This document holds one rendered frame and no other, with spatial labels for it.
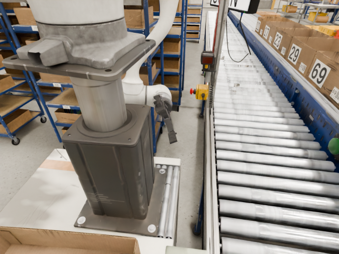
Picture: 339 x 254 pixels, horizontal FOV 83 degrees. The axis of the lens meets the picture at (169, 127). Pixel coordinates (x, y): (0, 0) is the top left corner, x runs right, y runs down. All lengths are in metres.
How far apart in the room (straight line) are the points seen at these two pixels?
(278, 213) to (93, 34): 0.73
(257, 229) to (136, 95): 0.71
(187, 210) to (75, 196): 0.96
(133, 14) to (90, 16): 1.01
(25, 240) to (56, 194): 0.17
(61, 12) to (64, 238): 0.53
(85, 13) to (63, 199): 0.62
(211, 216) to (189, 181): 1.02
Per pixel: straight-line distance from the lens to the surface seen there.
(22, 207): 0.86
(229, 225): 0.70
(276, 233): 0.74
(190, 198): 1.63
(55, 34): 0.38
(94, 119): 0.47
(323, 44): 1.92
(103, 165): 0.50
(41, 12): 0.39
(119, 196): 0.59
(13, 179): 2.19
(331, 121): 1.12
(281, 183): 0.87
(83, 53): 0.36
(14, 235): 0.73
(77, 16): 0.36
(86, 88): 0.43
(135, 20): 1.36
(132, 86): 0.93
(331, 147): 1.07
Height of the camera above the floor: 1.35
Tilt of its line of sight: 36 degrees down
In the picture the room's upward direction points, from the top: straight up
